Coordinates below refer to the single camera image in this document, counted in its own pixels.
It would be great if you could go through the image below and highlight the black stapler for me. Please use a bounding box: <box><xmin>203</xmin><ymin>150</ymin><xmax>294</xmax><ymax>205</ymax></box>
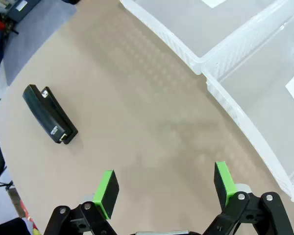
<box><xmin>23</xmin><ymin>84</ymin><xmax>79</xmax><ymax>145</ymax></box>

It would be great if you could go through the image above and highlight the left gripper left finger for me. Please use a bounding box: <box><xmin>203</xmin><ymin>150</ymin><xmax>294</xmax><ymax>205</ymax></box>
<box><xmin>43</xmin><ymin>169</ymin><xmax>120</xmax><ymax>235</ymax></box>

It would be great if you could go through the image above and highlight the white perforated plastic basket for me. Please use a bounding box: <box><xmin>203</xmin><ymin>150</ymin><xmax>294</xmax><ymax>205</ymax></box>
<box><xmin>201</xmin><ymin>9</ymin><xmax>294</xmax><ymax>213</ymax></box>
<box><xmin>119</xmin><ymin>0</ymin><xmax>285</xmax><ymax>75</ymax></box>

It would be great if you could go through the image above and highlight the grey storage bin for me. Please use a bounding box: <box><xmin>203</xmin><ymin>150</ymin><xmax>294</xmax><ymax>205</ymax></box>
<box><xmin>5</xmin><ymin>0</ymin><xmax>35</xmax><ymax>24</ymax></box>

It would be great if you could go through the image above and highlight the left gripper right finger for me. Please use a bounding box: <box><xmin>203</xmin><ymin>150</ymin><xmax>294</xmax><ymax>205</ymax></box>
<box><xmin>202</xmin><ymin>161</ymin><xmax>294</xmax><ymax>235</ymax></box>

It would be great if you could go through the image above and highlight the red patterned cloth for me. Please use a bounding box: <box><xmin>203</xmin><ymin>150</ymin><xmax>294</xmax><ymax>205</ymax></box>
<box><xmin>19</xmin><ymin>199</ymin><xmax>41</xmax><ymax>235</ymax></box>

